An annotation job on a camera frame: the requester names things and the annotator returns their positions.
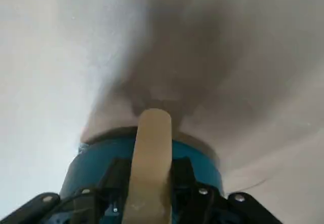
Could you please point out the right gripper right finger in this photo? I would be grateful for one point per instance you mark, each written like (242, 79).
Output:
(202, 203)

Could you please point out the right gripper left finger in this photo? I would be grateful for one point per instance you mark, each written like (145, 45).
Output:
(83, 203)

